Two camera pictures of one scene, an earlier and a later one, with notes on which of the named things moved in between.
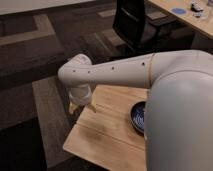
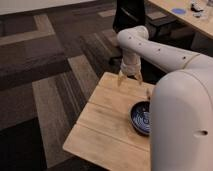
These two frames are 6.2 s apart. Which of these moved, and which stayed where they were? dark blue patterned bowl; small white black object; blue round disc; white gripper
Moved: white gripper
Stayed: dark blue patterned bowl; blue round disc; small white black object
